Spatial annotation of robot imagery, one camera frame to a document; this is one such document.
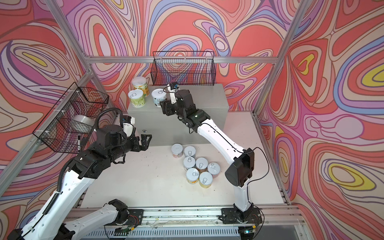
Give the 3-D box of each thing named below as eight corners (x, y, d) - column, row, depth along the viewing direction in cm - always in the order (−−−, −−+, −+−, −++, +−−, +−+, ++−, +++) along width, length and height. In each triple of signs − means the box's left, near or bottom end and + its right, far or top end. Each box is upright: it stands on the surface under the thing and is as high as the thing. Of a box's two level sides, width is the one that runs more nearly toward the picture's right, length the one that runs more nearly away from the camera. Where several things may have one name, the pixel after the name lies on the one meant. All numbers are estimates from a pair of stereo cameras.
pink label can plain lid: (171, 158, 96) (170, 153, 91) (172, 147, 101) (171, 143, 96) (182, 158, 96) (182, 153, 91) (183, 147, 101) (182, 143, 96)
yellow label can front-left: (186, 184, 86) (186, 180, 81) (186, 171, 90) (186, 167, 86) (199, 184, 86) (199, 180, 81) (198, 171, 90) (199, 167, 86)
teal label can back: (184, 158, 94) (184, 155, 91) (184, 150, 99) (184, 146, 95) (195, 158, 94) (195, 155, 91) (195, 150, 99) (195, 146, 95)
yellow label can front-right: (199, 188, 84) (199, 185, 80) (199, 174, 89) (199, 171, 85) (212, 188, 84) (213, 185, 80) (211, 174, 89) (212, 171, 85)
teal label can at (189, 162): (182, 168, 91) (182, 164, 87) (185, 159, 95) (185, 155, 91) (193, 171, 90) (193, 167, 86) (195, 162, 94) (195, 157, 90)
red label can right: (207, 178, 87) (208, 175, 83) (207, 165, 92) (207, 162, 88) (219, 178, 87) (221, 175, 83) (218, 165, 92) (219, 162, 88)
